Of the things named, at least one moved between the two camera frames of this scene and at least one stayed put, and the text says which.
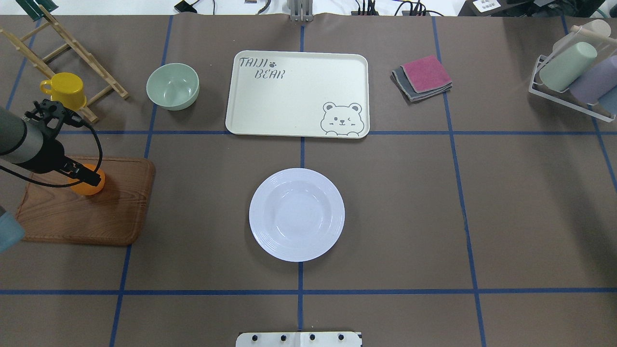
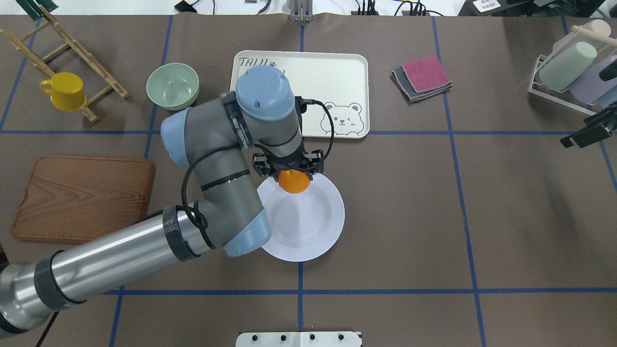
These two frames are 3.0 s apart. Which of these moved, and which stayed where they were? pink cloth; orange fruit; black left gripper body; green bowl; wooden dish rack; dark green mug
Moved: black left gripper body; orange fruit
Stayed: wooden dish rack; pink cloth; dark green mug; green bowl
